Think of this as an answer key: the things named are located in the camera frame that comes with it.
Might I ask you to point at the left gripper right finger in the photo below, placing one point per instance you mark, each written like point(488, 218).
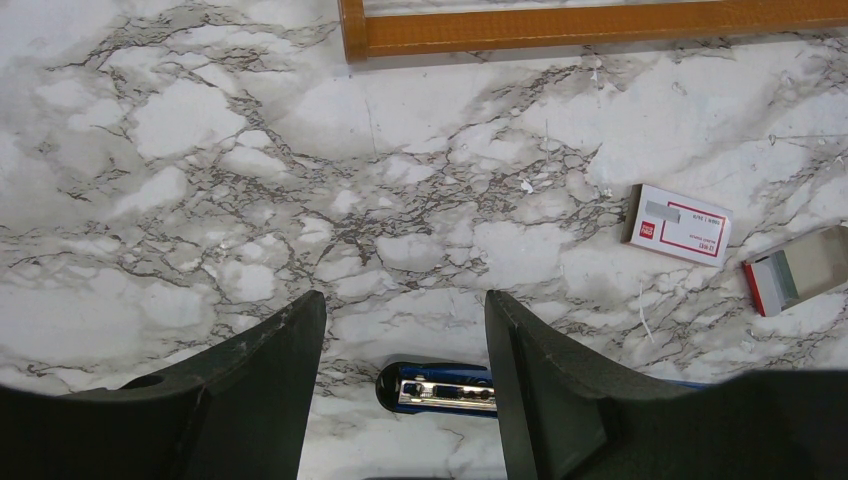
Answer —
point(568, 412)

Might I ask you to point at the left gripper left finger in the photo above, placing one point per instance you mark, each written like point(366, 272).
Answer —
point(237, 410)

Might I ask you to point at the blue stapler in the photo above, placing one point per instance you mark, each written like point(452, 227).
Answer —
point(443, 387)

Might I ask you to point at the grey staples tray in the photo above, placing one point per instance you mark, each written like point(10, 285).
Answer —
point(798, 270)

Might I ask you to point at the orange wooden shelf rack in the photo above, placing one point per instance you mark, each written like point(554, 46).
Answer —
point(367, 37)

